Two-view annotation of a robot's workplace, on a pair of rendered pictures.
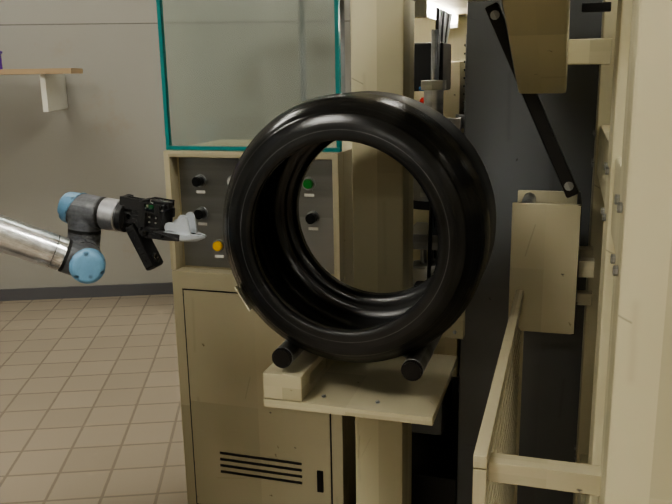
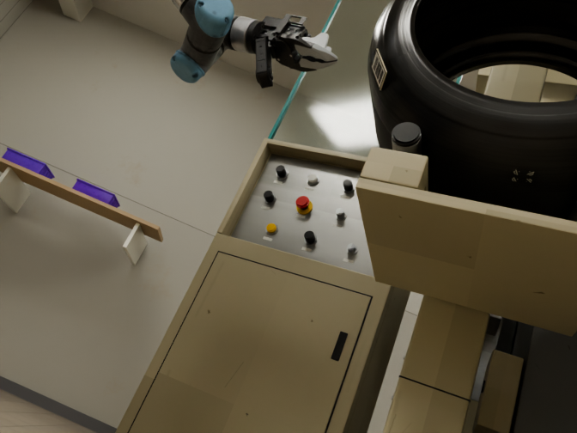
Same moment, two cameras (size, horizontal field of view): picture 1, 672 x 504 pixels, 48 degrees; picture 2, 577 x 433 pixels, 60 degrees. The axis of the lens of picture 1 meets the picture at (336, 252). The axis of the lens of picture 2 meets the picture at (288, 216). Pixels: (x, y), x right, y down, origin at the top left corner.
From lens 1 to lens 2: 1.39 m
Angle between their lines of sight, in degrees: 37
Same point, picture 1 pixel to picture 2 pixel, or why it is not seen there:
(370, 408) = (528, 215)
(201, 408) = (166, 385)
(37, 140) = (100, 276)
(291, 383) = (410, 162)
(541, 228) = not seen: outside the picture
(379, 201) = not seen: hidden behind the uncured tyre
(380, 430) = (430, 414)
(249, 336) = (264, 314)
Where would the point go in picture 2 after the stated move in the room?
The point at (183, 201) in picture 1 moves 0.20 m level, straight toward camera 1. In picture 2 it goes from (258, 186) to (269, 159)
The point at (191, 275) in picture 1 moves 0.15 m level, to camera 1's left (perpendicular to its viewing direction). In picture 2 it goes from (233, 240) to (188, 222)
